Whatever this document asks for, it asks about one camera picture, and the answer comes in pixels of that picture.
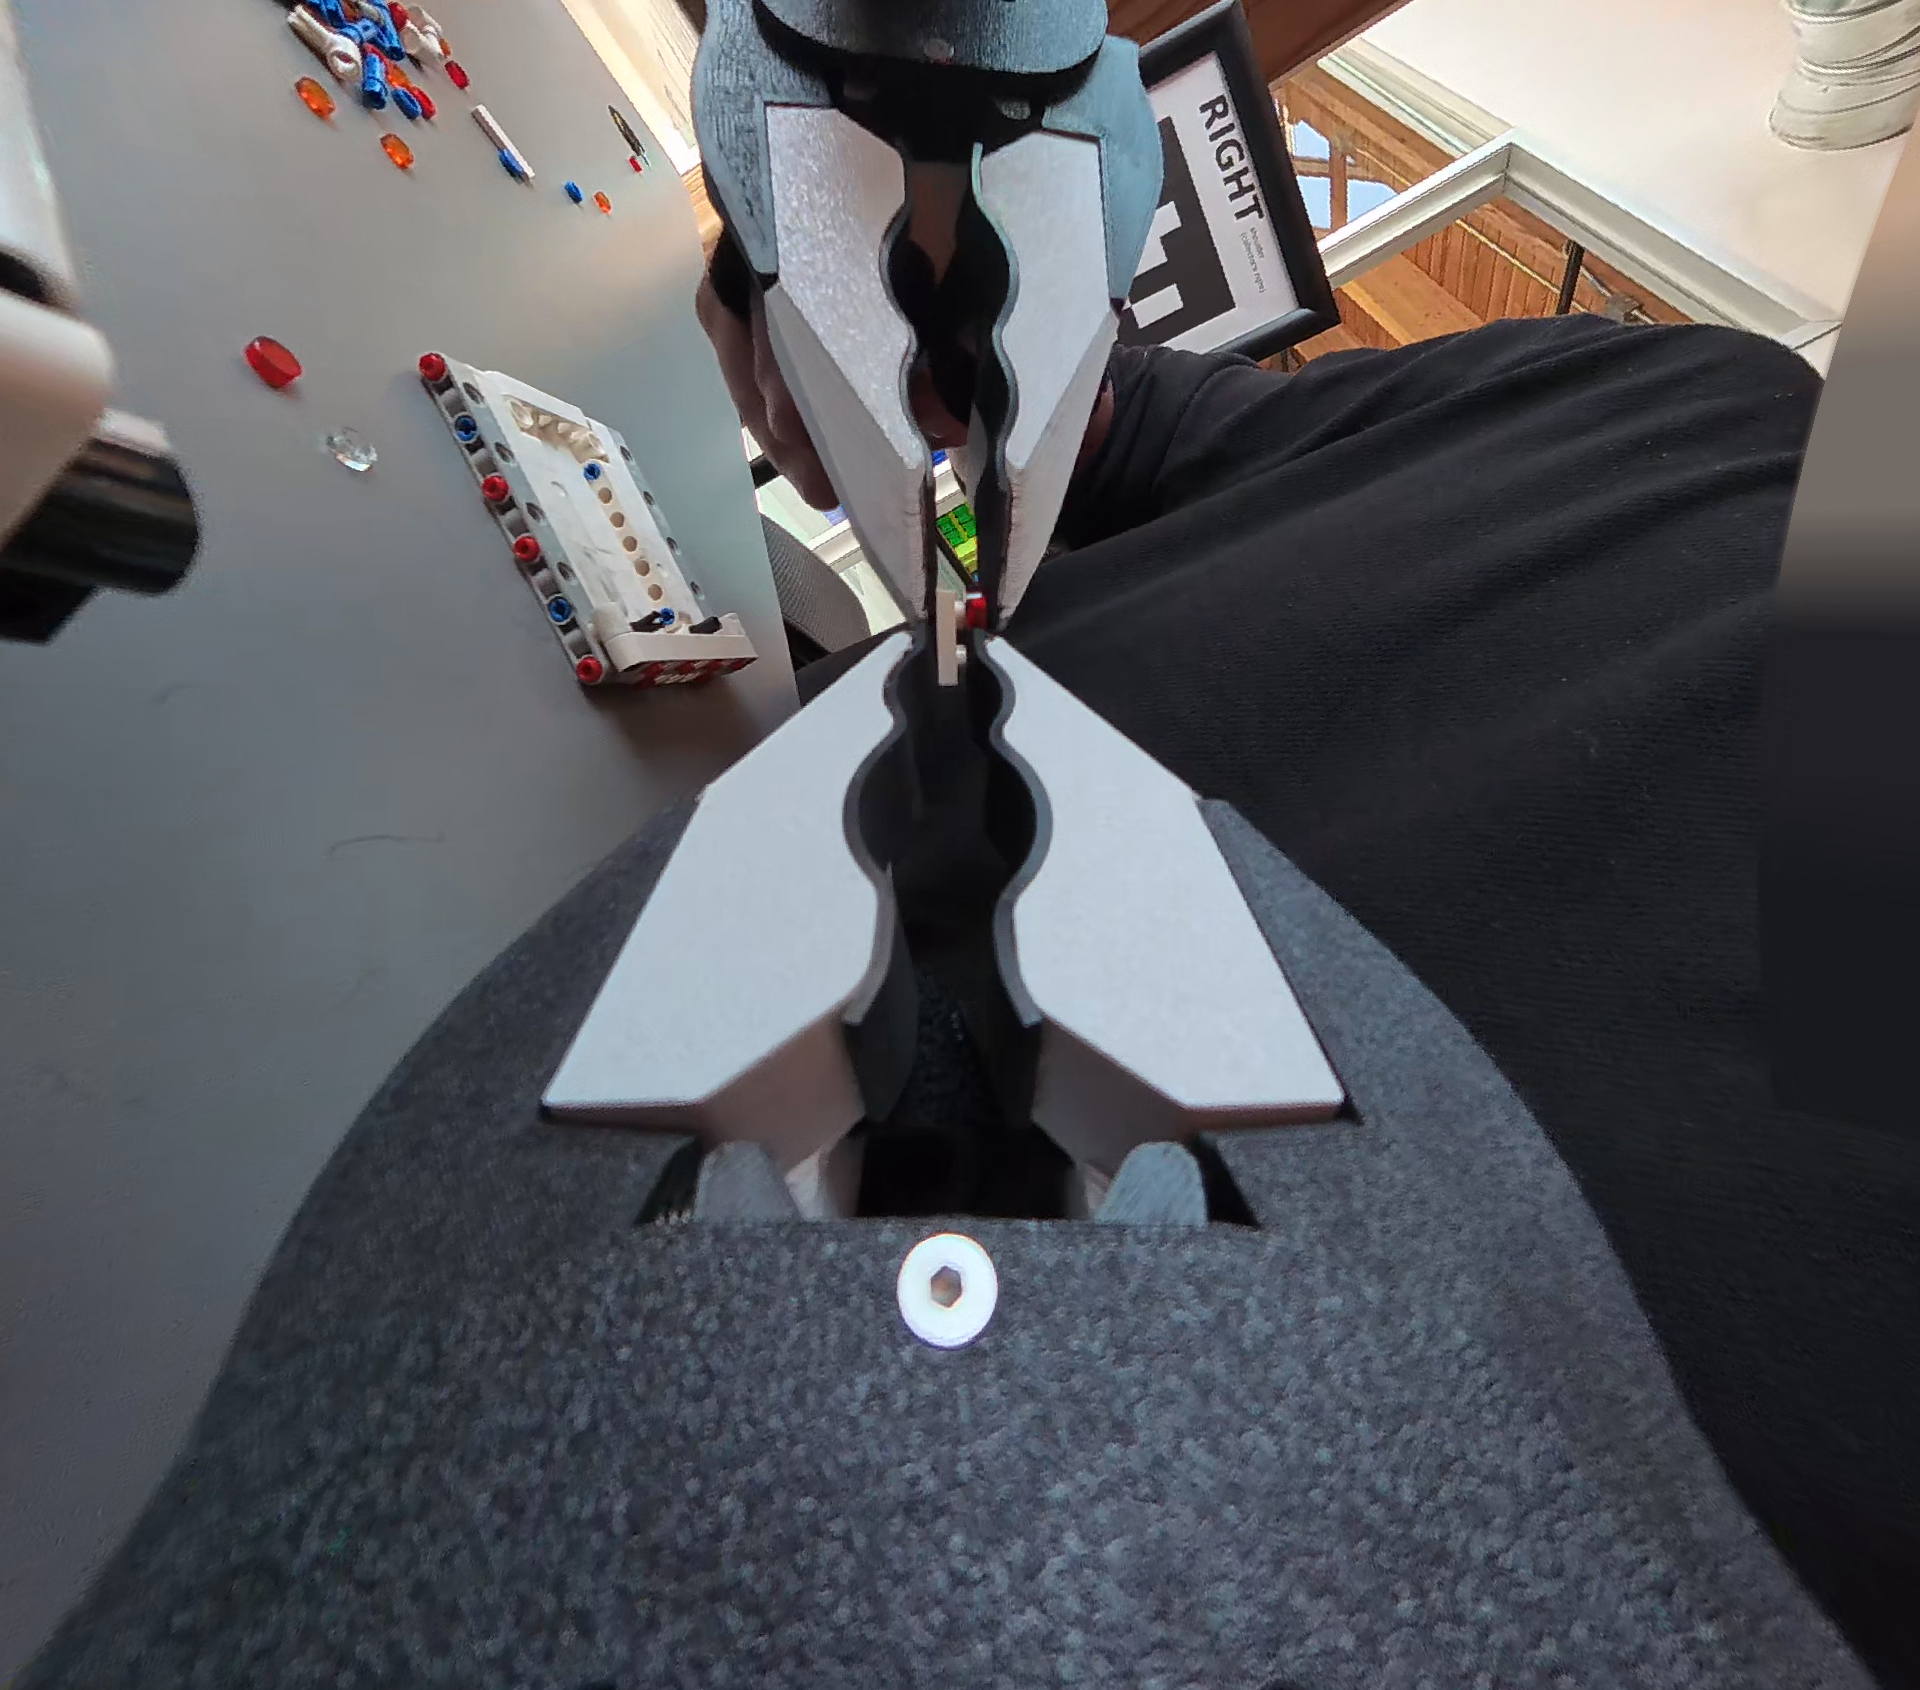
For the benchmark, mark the white lego frame assembly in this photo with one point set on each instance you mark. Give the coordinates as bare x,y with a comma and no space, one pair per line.
601,520

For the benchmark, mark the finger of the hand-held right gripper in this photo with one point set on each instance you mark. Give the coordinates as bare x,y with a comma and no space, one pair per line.
1058,281
833,281

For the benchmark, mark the person's black clothing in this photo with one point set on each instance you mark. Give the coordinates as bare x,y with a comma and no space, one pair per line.
1425,670

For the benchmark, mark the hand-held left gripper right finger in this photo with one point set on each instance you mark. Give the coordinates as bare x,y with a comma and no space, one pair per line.
1171,971

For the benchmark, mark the clear round lego stud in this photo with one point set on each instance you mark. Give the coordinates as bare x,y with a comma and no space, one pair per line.
350,449

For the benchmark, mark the white metal rail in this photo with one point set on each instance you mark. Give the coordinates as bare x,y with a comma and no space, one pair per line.
1501,168

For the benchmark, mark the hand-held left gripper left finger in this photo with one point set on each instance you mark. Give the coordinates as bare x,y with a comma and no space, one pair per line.
704,971

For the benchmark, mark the white lego axle blue end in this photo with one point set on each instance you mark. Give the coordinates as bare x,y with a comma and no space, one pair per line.
501,140

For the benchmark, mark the white green lego truck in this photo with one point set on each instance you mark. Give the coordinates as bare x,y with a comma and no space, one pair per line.
44,401

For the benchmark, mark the small black lego piece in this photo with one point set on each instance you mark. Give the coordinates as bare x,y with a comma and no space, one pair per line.
626,131

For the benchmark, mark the small white lego piece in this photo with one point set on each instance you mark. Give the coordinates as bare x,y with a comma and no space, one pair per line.
951,641

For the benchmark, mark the orange round lego stud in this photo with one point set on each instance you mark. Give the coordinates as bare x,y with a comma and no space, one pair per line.
314,97
397,151

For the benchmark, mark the person's right hand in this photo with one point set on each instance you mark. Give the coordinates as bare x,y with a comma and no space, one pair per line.
759,401

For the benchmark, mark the red round lego stud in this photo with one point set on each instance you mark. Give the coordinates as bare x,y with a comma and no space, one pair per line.
272,360

